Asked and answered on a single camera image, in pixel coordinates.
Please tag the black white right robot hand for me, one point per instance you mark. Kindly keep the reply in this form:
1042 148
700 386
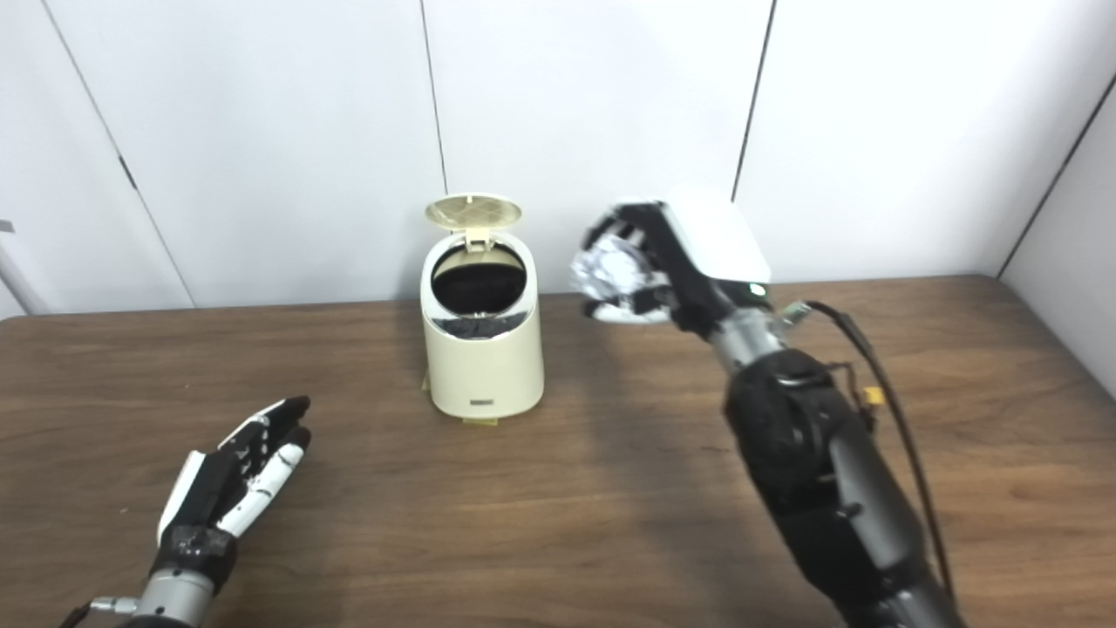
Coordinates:
711 244

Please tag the black bin liner bag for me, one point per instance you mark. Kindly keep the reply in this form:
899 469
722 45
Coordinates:
478 288

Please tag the cream-colored desktop trash bin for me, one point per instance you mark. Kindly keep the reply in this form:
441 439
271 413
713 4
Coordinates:
484 371

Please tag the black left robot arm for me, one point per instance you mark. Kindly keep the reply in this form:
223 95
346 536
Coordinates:
174 602

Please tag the round cream bin lid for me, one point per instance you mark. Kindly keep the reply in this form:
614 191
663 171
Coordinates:
473 212

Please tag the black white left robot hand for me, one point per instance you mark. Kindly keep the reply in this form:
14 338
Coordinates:
209 497

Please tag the white paper ball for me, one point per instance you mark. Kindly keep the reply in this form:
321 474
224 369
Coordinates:
615 266

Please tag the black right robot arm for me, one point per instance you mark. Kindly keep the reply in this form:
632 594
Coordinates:
828 480

